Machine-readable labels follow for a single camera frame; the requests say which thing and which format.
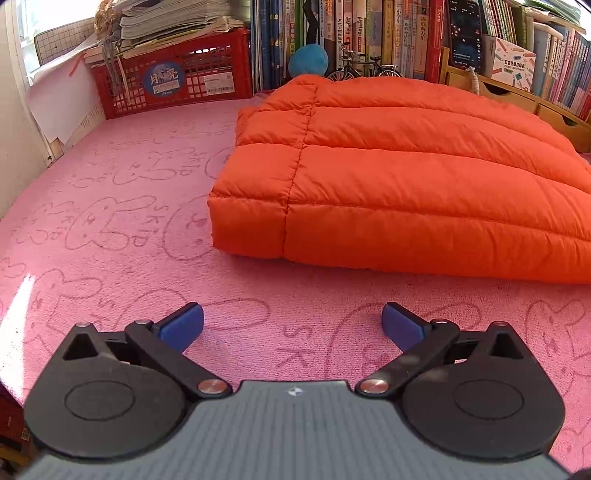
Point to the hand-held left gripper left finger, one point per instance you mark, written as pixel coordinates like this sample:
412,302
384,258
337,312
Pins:
182,321

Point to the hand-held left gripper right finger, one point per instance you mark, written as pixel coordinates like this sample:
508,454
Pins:
401,323

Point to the orange down jacket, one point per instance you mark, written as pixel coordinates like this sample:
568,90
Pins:
392,184

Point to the pink bunny-print blanket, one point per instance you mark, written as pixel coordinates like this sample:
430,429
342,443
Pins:
138,230

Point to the red plastic crate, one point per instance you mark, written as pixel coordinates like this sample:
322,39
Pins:
207,74

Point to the black model bicycle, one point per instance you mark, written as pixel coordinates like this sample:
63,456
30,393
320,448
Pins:
339,76

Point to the wooden desk organizer with drawers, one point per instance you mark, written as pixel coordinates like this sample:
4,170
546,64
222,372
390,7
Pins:
558,122

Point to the white paper sheet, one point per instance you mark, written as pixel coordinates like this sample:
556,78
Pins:
55,92

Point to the blue plush ball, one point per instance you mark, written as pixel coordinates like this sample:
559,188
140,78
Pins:
309,60

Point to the white pencil-print box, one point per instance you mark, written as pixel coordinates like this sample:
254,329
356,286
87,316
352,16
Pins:
512,64

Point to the row of large upright books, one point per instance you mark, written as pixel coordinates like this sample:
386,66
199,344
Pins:
397,37

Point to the black smartphone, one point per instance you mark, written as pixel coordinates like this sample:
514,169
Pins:
464,37

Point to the stack of paper booklets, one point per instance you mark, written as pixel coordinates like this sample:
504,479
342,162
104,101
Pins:
175,18

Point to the row of slim pastel books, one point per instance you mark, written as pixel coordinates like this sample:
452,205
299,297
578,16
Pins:
568,69

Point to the grid-pattern board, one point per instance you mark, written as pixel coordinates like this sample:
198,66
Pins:
60,41

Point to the boxed set of thin books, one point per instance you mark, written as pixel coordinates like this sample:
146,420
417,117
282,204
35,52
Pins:
501,18

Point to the white cylindrical tube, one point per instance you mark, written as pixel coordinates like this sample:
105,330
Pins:
549,28

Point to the stack of green folders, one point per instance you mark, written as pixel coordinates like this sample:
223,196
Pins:
554,9

